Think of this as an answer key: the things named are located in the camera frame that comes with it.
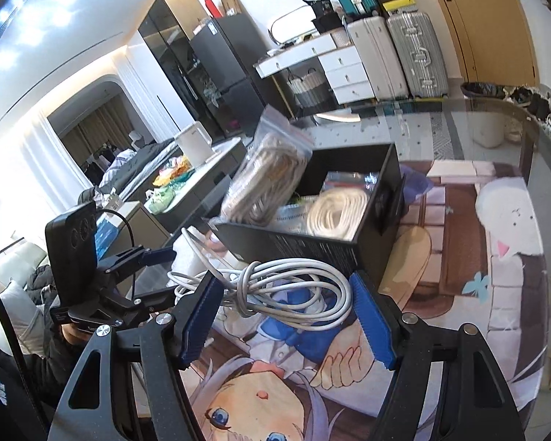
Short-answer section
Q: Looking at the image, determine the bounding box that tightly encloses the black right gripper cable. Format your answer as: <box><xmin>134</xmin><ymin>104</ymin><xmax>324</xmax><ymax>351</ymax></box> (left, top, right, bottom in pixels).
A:
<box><xmin>0</xmin><ymin>262</ymin><xmax>51</xmax><ymax>441</ymax></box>

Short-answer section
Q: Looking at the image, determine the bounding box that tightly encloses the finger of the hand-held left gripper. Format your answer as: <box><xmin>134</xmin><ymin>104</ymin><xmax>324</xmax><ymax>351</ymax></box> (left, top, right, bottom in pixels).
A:
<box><xmin>96</xmin><ymin>245</ymin><xmax>176</xmax><ymax>286</ymax></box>
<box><xmin>115</xmin><ymin>285</ymin><xmax>184</xmax><ymax>325</ymax></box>

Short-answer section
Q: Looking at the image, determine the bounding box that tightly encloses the printed cartoon table mat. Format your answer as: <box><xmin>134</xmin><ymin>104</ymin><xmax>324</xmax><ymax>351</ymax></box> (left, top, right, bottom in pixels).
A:
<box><xmin>179</xmin><ymin>158</ymin><xmax>551</xmax><ymax>441</ymax></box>

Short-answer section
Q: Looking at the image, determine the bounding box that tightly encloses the silver suitcase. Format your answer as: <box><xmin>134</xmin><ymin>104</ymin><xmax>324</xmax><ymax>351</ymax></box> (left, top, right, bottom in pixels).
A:
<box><xmin>386</xmin><ymin>9</ymin><xmax>450</xmax><ymax>99</ymax></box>

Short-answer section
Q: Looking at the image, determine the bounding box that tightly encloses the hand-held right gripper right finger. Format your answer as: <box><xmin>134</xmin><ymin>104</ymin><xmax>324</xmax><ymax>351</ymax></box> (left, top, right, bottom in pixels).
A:
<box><xmin>349</xmin><ymin>270</ymin><xmax>526</xmax><ymax>441</ymax></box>

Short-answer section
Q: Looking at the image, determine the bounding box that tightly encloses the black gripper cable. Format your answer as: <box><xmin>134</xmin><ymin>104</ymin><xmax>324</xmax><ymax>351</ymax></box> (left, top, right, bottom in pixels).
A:
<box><xmin>96</xmin><ymin>209</ymin><xmax>137</xmax><ymax>295</ymax></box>
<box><xmin>0</xmin><ymin>262</ymin><xmax>51</xmax><ymax>441</ymax></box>

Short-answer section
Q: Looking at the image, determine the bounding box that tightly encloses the black refrigerator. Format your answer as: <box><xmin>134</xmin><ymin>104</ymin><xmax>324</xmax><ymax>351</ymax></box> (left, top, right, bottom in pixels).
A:
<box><xmin>189</xmin><ymin>13</ymin><xmax>267</xmax><ymax>139</ymax></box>

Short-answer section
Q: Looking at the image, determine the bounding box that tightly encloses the oval mirror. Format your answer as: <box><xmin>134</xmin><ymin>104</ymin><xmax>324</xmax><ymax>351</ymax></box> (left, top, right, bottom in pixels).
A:
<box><xmin>269</xmin><ymin>4</ymin><xmax>317</xmax><ymax>46</ymax></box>

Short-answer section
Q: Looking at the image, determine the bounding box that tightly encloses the wooden door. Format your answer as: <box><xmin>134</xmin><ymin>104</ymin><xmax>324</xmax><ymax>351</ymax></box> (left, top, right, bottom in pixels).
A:
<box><xmin>418</xmin><ymin>0</ymin><xmax>540</xmax><ymax>88</ymax></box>

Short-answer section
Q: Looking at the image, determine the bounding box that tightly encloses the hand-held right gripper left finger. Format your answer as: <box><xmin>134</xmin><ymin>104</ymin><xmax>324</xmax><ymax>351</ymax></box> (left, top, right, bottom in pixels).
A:
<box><xmin>48</xmin><ymin>272</ymin><xmax>225</xmax><ymax>441</ymax></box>

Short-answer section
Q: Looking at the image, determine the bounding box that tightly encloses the white strap coil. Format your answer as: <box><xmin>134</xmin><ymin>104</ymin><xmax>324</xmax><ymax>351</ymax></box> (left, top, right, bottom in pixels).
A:
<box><xmin>305</xmin><ymin>189</ymin><xmax>370</xmax><ymax>242</ymax></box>

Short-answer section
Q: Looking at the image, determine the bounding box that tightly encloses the grey side cabinet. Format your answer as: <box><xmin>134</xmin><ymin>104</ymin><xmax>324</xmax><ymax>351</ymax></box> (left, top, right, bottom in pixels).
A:
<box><xmin>119</xmin><ymin>140</ymin><xmax>248</xmax><ymax>240</ymax></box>

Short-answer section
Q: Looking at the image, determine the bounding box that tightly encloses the white bucket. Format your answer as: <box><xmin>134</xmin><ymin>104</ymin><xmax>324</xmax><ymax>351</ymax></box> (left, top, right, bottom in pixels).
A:
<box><xmin>473</xmin><ymin>122</ymin><xmax>506</xmax><ymax>148</ymax></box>

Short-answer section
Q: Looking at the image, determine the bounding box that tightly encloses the zip bag of white rope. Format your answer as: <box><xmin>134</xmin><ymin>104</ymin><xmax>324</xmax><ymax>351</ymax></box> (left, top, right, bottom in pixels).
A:
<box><xmin>220</xmin><ymin>105</ymin><xmax>314</xmax><ymax>227</ymax></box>

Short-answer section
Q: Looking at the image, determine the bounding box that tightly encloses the white cable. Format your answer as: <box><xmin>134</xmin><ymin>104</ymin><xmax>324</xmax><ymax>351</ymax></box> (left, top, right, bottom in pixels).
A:
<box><xmin>168</xmin><ymin>226</ymin><xmax>353</xmax><ymax>331</ymax></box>

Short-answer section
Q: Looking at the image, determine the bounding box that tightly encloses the black jacket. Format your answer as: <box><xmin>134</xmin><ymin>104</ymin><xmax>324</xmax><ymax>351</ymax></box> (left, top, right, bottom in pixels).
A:
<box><xmin>25</xmin><ymin>264</ymin><xmax>60</xmax><ymax>305</ymax></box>

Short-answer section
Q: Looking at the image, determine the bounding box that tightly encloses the black bag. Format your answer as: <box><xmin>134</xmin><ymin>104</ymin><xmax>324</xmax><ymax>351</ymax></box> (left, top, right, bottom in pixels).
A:
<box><xmin>302</xmin><ymin>0</ymin><xmax>345</xmax><ymax>33</ymax></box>

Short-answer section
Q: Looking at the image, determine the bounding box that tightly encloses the black glass cabinet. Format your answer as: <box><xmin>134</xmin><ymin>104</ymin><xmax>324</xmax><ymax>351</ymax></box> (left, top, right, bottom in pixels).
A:
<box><xmin>138</xmin><ymin>0</ymin><xmax>226</xmax><ymax>143</ymax></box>

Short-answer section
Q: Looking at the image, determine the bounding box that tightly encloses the white suitcase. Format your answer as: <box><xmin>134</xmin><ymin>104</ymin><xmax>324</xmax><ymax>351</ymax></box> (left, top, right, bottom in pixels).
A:
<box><xmin>346</xmin><ymin>15</ymin><xmax>409</xmax><ymax>102</ymax></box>

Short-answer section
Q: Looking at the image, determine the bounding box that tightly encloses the round white stool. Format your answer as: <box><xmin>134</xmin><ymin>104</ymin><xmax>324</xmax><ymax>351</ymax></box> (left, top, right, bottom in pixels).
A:
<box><xmin>313</xmin><ymin>109</ymin><xmax>363</xmax><ymax>125</ymax></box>

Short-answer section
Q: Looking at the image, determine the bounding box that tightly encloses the white dresser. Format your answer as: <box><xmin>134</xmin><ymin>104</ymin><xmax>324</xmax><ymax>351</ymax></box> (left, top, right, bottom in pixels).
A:
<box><xmin>253</xmin><ymin>34</ymin><xmax>375</xmax><ymax>106</ymax></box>

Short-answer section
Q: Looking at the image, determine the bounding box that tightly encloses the person's left forearm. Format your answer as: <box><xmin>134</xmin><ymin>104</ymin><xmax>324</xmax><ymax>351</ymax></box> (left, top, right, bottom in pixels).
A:
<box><xmin>0</xmin><ymin>317</ymin><xmax>97</xmax><ymax>441</ymax></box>

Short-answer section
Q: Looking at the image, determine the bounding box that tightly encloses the woven basket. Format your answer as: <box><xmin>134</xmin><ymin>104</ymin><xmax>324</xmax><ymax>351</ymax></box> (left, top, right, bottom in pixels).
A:
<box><xmin>285</xmin><ymin>68</ymin><xmax>338</xmax><ymax>108</ymax></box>

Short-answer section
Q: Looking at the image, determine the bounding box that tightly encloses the pile of colourful cloths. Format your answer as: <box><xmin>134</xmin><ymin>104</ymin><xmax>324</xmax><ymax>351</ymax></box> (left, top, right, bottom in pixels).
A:
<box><xmin>142</xmin><ymin>155</ymin><xmax>194</xmax><ymax>214</ymax></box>

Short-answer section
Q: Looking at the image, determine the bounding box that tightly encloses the white sofa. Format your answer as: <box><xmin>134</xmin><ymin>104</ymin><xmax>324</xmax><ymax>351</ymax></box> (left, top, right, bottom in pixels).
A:
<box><xmin>0</xmin><ymin>239</ymin><xmax>51</xmax><ymax>354</ymax></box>

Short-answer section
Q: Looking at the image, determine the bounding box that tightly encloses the white kettle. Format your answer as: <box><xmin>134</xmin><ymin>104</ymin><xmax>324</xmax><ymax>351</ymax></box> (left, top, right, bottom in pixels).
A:
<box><xmin>173</xmin><ymin>122</ymin><xmax>213</xmax><ymax>167</ymax></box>

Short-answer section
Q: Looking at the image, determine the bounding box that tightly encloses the clear packet with printed paper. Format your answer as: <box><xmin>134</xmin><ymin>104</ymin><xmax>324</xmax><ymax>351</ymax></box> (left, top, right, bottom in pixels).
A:
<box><xmin>275</xmin><ymin>195</ymin><xmax>313</xmax><ymax>236</ymax></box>

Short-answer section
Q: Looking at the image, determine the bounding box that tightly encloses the grey bed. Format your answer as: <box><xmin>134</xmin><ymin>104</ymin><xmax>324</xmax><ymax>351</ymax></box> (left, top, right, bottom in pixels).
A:
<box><xmin>80</xmin><ymin>140</ymin><xmax>181</xmax><ymax>194</ymax></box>

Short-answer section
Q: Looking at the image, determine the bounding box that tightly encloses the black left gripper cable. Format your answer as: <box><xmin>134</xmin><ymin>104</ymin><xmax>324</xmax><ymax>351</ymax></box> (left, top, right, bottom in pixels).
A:
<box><xmin>96</xmin><ymin>209</ymin><xmax>137</xmax><ymax>295</ymax></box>

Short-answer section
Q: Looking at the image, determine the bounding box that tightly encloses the brown curtain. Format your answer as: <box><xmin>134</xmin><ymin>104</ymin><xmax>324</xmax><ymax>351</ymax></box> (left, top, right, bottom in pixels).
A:
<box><xmin>60</xmin><ymin>105</ymin><xmax>134</xmax><ymax>166</ymax></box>

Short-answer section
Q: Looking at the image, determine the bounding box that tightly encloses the black cardboard box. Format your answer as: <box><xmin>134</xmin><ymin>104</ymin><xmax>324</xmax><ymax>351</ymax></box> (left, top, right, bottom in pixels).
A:
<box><xmin>210</xmin><ymin>143</ymin><xmax>407</xmax><ymax>276</ymax></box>

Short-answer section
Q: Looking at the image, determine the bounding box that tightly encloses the black trash bin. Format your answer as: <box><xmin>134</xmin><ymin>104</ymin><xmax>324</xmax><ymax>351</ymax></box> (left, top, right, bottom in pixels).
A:
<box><xmin>460</xmin><ymin>82</ymin><xmax>506</xmax><ymax>100</ymax></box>

